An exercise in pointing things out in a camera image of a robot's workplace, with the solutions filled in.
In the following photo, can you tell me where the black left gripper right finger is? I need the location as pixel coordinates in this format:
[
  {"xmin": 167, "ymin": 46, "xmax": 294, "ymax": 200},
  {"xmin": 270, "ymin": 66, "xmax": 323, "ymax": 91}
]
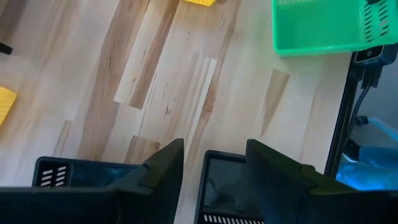
[{"xmin": 245, "ymin": 139, "xmax": 355, "ymax": 224}]

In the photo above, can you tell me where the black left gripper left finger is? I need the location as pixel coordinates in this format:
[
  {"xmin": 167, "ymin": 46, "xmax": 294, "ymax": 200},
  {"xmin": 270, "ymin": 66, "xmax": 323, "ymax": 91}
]
[{"xmin": 107, "ymin": 138, "xmax": 185, "ymax": 224}]

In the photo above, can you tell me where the black slotted plastic basket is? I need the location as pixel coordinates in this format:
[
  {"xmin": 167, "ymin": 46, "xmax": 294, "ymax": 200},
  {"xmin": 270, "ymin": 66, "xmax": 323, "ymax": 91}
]
[
  {"xmin": 194, "ymin": 150, "xmax": 265, "ymax": 224},
  {"xmin": 32, "ymin": 155, "xmax": 141, "ymax": 188}
]

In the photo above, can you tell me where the green slotted plastic basket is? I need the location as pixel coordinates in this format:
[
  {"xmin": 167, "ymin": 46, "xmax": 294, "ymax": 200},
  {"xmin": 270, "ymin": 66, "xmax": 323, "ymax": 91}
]
[{"xmin": 272, "ymin": 0, "xmax": 398, "ymax": 57}]

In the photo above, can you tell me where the yellow slotted plastic basket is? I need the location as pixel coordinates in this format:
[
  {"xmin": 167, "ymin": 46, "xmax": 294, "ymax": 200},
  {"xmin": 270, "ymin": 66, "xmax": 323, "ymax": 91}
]
[
  {"xmin": 0, "ymin": 86, "xmax": 18, "ymax": 127},
  {"xmin": 183, "ymin": 0, "xmax": 217, "ymax": 7}
]

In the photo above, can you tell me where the blue plastic sheet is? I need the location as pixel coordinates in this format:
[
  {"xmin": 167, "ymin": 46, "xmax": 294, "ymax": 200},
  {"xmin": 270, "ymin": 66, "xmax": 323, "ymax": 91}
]
[{"xmin": 335, "ymin": 117, "xmax": 398, "ymax": 191}]

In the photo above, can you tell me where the black camera cable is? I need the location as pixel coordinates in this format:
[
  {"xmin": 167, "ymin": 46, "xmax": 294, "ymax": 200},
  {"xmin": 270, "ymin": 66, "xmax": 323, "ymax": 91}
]
[{"xmin": 343, "ymin": 67, "xmax": 383, "ymax": 147}]

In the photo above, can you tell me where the black table-level camera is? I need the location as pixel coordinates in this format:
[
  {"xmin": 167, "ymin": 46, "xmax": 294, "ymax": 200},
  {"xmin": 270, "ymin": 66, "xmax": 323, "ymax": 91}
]
[{"xmin": 353, "ymin": 43, "xmax": 398, "ymax": 68}]

